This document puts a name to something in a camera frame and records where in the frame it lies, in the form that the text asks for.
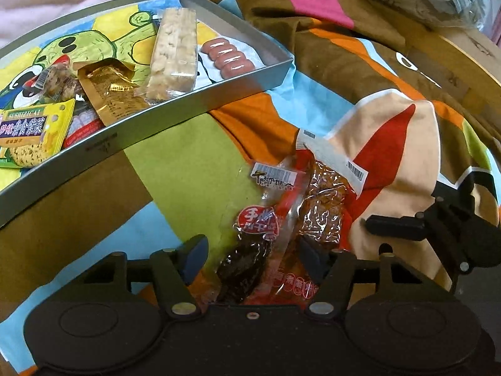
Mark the orange rice cracker bar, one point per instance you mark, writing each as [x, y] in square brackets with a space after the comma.
[174, 62]

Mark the gold foil snack packet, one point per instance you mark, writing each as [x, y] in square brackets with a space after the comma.
[109, 88]

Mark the grey tray with cartoon liner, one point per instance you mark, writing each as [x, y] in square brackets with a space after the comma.
[124, 30]

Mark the wooden bed frame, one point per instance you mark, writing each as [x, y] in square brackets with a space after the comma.
[465, 63]

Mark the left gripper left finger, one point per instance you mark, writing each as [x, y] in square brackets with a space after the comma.
[173, 272]

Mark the colourful cartoon blanket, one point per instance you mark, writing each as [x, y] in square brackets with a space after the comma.
[348, 83]

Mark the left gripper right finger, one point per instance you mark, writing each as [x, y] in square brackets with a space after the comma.
[333, 272]

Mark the dark jerky packet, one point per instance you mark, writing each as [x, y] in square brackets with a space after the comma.
[253, 227]

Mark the red nut snack packet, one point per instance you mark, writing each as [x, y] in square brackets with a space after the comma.
[58, 83]

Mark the pink sausage pack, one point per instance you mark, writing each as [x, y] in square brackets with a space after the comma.
[222, 58]

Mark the red dried tofu packet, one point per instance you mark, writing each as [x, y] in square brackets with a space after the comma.
[317, 212]

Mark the yellow green biscuit packet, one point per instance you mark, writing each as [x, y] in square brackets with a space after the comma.
[33, 134]

